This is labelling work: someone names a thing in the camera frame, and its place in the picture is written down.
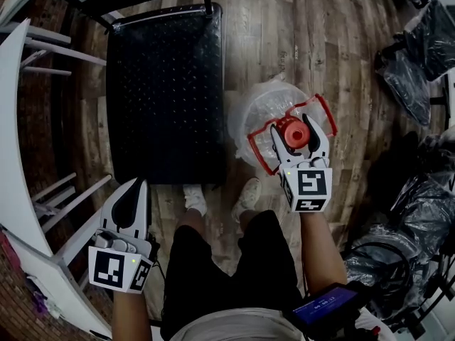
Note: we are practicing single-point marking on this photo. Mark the white shoe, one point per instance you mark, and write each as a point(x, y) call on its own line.
point(247, 197)
point(195, 197)

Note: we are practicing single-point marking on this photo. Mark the person's right forearm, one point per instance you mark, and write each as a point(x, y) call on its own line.
point(320, 250)

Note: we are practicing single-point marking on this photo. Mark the white left shoe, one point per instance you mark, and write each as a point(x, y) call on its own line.
point(195, 197)

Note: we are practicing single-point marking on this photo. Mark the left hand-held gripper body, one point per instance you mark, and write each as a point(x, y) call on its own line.
point(110, 266)

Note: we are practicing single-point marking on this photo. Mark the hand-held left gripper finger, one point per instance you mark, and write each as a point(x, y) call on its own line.
point(121, 208)
point(144, 211)

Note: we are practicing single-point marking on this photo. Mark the light grey shirt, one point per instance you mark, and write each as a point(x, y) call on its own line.
point(234, 327)

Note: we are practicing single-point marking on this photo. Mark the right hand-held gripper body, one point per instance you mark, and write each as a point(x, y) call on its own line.
point(311, 185)

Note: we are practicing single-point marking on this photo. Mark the wrist device with blue screen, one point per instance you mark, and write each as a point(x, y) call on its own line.
point(325, 304)

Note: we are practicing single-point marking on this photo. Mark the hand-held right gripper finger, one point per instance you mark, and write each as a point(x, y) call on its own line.
point(281, 146)
point(320, 142)

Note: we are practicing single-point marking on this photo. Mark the white right shoe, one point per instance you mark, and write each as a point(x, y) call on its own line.
point(247, 197)

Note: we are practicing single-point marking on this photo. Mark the black platform cart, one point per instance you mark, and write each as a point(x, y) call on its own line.
point(163, 94)

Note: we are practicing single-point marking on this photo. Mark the white curved table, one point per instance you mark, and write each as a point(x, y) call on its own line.
point(14, 137)

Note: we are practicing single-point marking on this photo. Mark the black shorts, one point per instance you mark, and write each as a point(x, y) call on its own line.
point(227, 275)

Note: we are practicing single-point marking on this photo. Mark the clear water jug red cap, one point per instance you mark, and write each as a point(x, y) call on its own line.
point(273, 105)

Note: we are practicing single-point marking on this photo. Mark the black plastic bag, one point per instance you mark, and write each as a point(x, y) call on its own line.
point(419, 219)
point(426, 41)

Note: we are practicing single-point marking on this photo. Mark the person's left forearm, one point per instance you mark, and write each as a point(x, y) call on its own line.
point(129, 318)

